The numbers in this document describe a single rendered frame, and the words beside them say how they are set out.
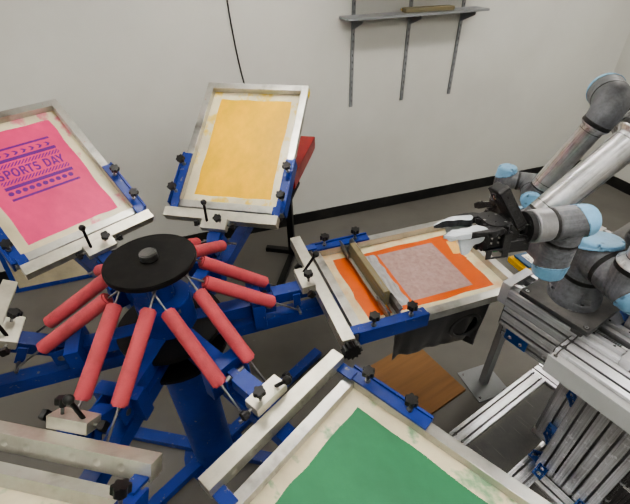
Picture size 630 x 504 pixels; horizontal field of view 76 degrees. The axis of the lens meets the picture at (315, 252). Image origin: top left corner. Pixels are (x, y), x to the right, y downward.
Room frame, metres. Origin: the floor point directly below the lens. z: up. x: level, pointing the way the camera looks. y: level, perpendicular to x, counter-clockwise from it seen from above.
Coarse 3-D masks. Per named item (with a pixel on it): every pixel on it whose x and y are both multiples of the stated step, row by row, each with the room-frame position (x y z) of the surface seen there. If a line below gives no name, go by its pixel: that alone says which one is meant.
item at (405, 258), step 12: (432, 240) 1.67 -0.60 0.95; (444, 240) 1.67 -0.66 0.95; (372, 252) 1.58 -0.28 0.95; (384, 252) 1.58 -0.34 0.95; (396, 252) 1.58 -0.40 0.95; (408, 252) 1.57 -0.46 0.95; (420, 252) 1.57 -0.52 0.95; (432, 252) 1.57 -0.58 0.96; (444, 252) 1.57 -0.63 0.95; (336, 264) 1.50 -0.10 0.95; (348, 264) 1.49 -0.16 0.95; (384, 264) 1.49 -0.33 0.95; (396, 264) 1.48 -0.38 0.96; (408, 264) 1.48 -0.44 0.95; (420, 264) 1.48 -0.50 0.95; (432, 264) 1.48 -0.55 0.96; (348, 276) 1.41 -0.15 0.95
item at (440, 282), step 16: (416, 272) 1.42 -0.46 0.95; (432, 272) 1.42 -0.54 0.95; (448, 272) 1.41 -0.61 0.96; (464, 272) 1.41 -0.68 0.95; (480, 272) 1.41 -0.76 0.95; (352, 288) 1.32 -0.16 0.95; (400, 288) 1.32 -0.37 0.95; (416, 288) 1.31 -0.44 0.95; (432, 288) 1.31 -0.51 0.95; (448, 288) 1.31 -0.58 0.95; (464, 288) 1.30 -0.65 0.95; (480, 288) 1.30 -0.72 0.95; (368, 304) 1.22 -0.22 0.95
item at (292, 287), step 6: (294, 282) 1.28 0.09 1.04; (270, 288) 1.25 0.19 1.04; (276, 288) 1.24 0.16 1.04; (282, 288) 1.24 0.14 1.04; (288, 288) 1.24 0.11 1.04; (294, 288) 1.24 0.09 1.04; (276, 294) 1.21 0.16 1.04; (282, 294) 1.21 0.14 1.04; (288, 294) 1.22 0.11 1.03; (300, 294) 1.23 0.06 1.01; (306, 294) 1.24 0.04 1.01; (276, 300) 1.20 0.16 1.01; (282, 300) 1.21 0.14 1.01; (288, 300) 1.21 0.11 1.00
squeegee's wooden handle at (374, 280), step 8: (352, 248) 1.49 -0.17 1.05; (352, 256) 1.48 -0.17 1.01; (360, 256) 1.42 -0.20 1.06; (360, 264) 1.40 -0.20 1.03; (368, 264) 1.36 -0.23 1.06; (368, 272) 1.32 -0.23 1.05; (376, 272) 1.31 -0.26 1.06; (368, 280) 1.31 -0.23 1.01; (376, 280) 1.25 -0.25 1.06; (376, 288) 1.24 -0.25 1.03; (384, 288) 1.20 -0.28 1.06; (384, 296) 1.18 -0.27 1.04
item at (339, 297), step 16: (432, 224) 1.76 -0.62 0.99; (368, 240) 1.64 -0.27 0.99; (384, 240) 1.66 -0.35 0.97; (320, 256) 1.52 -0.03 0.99; (480, 256) 1.50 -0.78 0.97; (320, 272) 1.42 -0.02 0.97; (496, 272) 1.39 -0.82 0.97; (336, 288) 1.29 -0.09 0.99; (496, 288) 1.26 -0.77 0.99; (448, 304) 1.17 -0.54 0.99; (464, 304) 1.17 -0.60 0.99; (480, 304) 1.20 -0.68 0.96; (352, 320) 1.10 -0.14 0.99
